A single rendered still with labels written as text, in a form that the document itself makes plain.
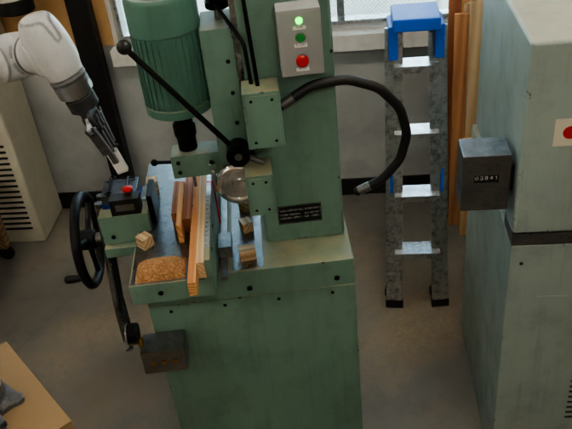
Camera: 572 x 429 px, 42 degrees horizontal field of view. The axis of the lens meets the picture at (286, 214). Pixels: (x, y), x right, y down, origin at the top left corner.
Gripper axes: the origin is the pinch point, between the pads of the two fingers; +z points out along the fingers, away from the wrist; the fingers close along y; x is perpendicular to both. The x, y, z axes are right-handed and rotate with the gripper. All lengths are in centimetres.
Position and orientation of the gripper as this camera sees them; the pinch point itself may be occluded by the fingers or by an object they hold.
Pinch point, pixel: (117, 161)
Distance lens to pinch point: 196.3
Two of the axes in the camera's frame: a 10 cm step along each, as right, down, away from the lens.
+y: -0.7, -5.6, 8.2
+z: 3.5, 7.6, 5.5
